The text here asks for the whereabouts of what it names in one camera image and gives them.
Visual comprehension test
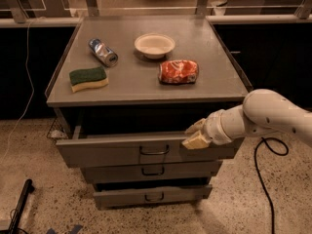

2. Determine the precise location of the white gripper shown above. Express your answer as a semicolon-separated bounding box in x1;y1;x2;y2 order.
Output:
182;109;232;149

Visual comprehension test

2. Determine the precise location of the grey top drawer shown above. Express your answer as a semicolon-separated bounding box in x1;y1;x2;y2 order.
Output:
57;127;243;168

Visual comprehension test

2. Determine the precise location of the grey drawer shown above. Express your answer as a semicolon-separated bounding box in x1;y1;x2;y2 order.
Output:
94;183;213;209
81;160;222;184
57;127;243;168

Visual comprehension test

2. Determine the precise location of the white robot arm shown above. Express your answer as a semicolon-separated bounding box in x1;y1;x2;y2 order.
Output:
182;89;312;149

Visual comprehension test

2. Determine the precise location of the grey middle drawer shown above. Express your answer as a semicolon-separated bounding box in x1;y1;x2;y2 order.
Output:
81;160;222;184

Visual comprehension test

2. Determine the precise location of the grey metal drawer cabinet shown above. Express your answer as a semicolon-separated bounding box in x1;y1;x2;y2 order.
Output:
44;15;253;211

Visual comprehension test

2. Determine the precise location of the grey bottom drawer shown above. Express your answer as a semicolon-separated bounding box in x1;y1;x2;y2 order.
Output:
94;183;213;209

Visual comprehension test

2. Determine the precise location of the crushed orange soda can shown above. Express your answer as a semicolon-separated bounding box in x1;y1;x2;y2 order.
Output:
158;59;199;85

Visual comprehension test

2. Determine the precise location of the white paper bowl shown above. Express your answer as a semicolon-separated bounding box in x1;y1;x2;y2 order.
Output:
135;33;176;59

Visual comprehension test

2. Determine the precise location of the green and yellow sponge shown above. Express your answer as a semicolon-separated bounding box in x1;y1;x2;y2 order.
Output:
69;66;108;93

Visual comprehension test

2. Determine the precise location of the blue silver soda can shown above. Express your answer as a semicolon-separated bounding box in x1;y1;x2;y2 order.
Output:
89;38;118;67

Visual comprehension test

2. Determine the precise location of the black bar on floor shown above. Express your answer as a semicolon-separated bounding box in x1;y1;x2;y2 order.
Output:
8;178;34;234

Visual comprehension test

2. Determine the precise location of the black floor cable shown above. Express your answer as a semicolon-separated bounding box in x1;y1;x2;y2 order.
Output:
253;136;290;234

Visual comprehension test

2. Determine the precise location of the wire mesh basket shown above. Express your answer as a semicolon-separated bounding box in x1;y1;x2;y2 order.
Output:
47;118;68;140

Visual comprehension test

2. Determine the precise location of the white hanging cable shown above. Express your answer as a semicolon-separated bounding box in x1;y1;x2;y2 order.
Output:
0;17;39;161

